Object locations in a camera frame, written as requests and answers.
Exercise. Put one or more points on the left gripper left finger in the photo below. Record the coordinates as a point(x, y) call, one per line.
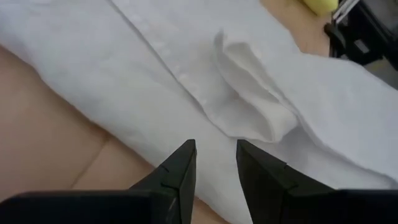
point(161, 199)

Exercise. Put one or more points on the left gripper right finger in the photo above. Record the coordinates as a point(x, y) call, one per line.
point(280, 199)

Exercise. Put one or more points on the white garment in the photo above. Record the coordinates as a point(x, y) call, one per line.
point(155, 77)

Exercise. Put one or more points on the yellow t-shirt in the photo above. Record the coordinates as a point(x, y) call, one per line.
point(321, 4)

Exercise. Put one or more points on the black aluminium table frame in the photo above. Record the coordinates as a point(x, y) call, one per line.
point(363, 37)

